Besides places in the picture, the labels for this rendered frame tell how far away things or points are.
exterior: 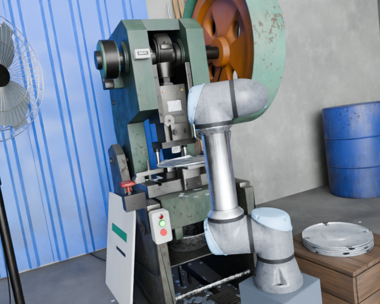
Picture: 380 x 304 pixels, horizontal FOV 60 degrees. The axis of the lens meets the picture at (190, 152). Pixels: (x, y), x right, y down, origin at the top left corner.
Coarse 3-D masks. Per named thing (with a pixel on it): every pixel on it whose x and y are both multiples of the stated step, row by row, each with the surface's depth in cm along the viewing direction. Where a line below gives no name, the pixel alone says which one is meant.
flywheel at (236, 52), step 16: (208, 0) 184; (224, 0) 174; (240, 0) 156; (192, 16) 202; (208, 16) 192; (224, 16) 177; (240, 16) 164; (208, 32) 195; (224, 32) 179; (240, 32) 166; (224, 48) 177; (240, 48) 169; (208, 64) 202; (224, 64) 182; (240, 64) 171; (224, 80) 188
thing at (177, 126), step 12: (168, 84) 169; (180, 84) 167; (168, 96) 165; (180, 96) 168; (168, 108) 165; (180, 108) 168; (168, 120) 163; (180, 120) 168; (168, 132) 166; (180, 132) 165
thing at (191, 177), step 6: (204, 162) 154; (180, 168) 160; (186, 168) 148; (192, 168) 148; (198, 168) 163; (180, 174) 162; (186, 174) 160; (192, 174) 162; (198, 174) 163; (186, 180) 161; (192, 180) 162; (198, 180) 163; (186, 186) 160; (192, 186) 162; (198, 186) 163
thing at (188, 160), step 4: (188, 156) 180; (196, 156) 178; (200, 156) 176; (168, 160) 177; (172, 160) 176; (176, 160) 169; (180, 160) 166; (184, 160) 164; (188, 160) 162; (192, 160) 161; (196, 160) 162; (200, 160) 160; (160, 164) 168; (164, 164) 166; (168, 164) 164; (172, 164) 162; (176, 164) 160; (180, 164) 158; (184, 164) 156; (188, 164) 151; (192, 164) 152
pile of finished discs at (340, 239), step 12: (312, 228) 159; (324, 228) 157; (336, 228) 155; (348, 228) 153; (360, 228) 151; (312, 240) 146; (324, 240) 144; (336, 240) 142; (348, 240) 140; (360, 240) 139; (372, 240) 138; (324, 252) 138; (336, 252) 135; (348, 252) 134; (360, 252) 136
